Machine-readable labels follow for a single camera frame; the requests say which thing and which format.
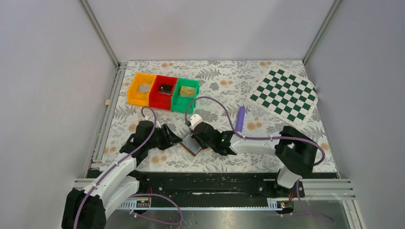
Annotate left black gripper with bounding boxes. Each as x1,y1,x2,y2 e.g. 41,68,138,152
146,123,182,150

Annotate brown leather card holder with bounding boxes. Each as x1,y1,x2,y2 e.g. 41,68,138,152
180,132,202,156

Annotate black credit card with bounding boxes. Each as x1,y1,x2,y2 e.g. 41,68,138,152
158,84,173,95

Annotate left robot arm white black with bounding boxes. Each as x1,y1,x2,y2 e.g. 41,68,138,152
62,120,182,229

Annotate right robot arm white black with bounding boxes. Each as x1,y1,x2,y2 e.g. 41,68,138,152
190,122,318,197

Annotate gold card in green bin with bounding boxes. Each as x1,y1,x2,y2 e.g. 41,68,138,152
179,85,196,98

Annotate grey card in yellow bin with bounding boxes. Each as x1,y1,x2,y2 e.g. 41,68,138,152
138,83,151,94

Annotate green plastic bin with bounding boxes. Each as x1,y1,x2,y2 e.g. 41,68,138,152
171,78,200,113

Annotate red plastic bin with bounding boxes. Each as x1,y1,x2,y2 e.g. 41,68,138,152
149,75,178,110

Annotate floral table mat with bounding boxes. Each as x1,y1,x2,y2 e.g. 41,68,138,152
96,60,339,173

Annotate yellow plastic bin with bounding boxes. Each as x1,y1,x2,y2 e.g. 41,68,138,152
127,73,157,106

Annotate green white checkered board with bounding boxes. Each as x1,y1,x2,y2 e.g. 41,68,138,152
247,65,318,129

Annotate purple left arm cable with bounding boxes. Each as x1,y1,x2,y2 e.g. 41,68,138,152
73,106,184,229

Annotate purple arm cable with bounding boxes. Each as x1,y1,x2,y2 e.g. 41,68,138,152
73,106,184,229
184,96,336,226

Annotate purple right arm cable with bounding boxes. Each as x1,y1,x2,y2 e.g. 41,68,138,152
184,96,336,226

